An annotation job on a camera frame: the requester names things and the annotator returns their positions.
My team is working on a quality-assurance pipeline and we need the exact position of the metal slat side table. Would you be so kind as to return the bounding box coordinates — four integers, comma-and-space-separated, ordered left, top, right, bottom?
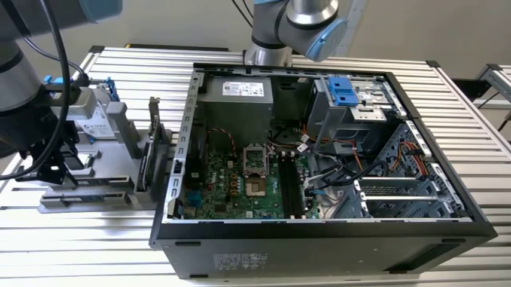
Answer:
473, 63, 511, 110

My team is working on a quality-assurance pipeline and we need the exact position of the green motherboard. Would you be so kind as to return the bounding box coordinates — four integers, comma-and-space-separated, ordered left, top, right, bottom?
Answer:
181, 149, 322, 221

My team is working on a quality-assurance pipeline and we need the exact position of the grey parts rack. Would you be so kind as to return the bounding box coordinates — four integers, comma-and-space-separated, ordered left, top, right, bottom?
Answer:
37, 101, 180, 215

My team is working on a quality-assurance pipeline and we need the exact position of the disk bay with white rails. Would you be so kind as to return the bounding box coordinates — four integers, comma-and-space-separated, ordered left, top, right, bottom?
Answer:
353, 176, 468, 221

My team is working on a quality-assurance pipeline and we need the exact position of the metal socket cover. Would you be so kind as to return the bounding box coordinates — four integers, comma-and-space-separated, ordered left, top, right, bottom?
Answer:
241, 143, 268, 178

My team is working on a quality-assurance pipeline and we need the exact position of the hard disk in blue carrier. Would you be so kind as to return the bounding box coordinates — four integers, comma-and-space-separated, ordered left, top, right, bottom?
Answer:
42, 75, 120, 143

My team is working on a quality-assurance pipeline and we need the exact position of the black PC case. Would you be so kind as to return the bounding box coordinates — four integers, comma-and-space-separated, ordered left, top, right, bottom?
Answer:
149, 61, 499, 280

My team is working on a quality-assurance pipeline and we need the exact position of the blue plastic drive latch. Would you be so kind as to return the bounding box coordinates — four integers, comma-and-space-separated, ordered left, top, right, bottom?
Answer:
325, 77, 358, 106

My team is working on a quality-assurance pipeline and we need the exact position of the grey metal drive cage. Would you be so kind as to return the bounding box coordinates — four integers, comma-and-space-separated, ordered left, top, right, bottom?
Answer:
305, 76, 403, 155

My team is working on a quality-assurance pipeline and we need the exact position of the graphics card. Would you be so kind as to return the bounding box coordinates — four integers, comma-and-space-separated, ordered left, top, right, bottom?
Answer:
136, 96, 165, 193

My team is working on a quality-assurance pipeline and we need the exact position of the red black fan wire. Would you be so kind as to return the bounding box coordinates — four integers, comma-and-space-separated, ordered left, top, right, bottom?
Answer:
208, 128, 237, 158

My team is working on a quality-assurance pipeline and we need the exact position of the black RAM slot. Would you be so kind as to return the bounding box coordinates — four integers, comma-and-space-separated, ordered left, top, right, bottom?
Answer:
290, 154, 306, 218
277, 154, 290, 218
286, 154, 301, 218
281, 154, 296, 218

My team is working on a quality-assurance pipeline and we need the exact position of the grey power supply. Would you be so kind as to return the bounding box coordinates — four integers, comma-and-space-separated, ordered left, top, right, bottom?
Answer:
197, 76, 276, 147

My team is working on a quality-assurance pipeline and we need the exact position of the orange power wire bundle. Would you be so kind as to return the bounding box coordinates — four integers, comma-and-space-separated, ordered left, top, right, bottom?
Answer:
392, 142, 428, 182

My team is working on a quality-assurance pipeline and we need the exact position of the CPU socket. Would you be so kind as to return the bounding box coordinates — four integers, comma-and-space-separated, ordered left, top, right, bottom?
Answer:
244, 178, 266, 197

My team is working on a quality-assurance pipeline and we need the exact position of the RAM stick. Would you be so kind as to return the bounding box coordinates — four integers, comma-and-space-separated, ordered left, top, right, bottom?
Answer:
45, 194, 126, 203
77, 178, 130, 185

